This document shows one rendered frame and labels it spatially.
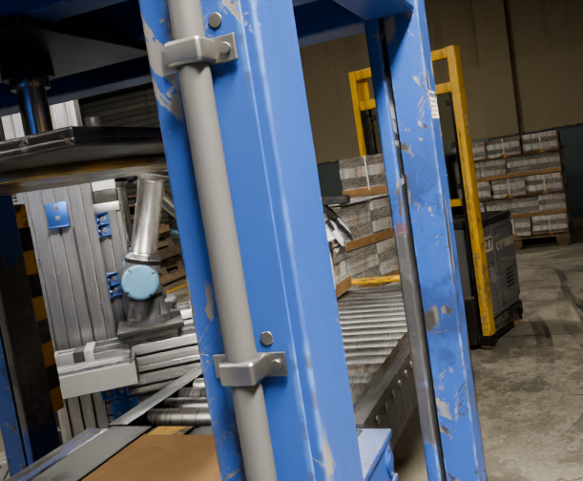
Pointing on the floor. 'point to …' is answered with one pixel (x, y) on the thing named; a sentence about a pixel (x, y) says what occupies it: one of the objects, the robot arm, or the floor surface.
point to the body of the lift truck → (501, 299)
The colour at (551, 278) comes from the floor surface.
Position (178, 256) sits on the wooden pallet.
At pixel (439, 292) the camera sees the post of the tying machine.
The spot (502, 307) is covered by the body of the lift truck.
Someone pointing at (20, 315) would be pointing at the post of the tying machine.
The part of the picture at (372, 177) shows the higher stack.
